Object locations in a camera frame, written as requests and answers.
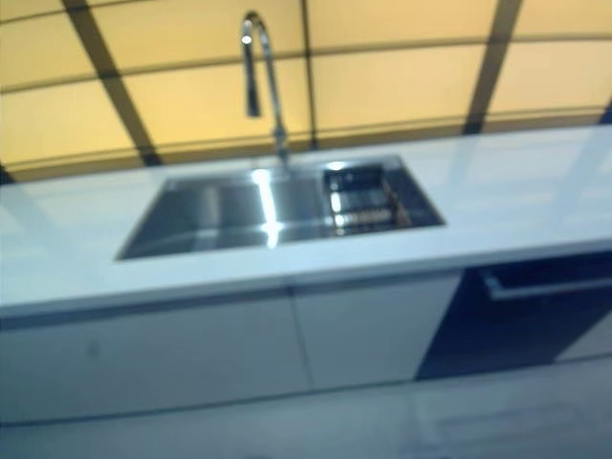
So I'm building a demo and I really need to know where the chrome gooseneck kitchen faucet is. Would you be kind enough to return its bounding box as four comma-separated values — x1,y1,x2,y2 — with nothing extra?
238,10,293,166

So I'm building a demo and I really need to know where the stainless steel sink basin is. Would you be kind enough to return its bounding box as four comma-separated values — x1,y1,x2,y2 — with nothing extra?
114,152,448,262

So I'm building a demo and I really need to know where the black dish drying rack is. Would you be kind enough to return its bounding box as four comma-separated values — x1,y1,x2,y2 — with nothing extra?
320,162,417,238

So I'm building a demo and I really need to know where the white cabinet door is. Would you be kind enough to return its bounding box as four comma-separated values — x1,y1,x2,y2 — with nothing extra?
291,270,463,391
0,286,312,425

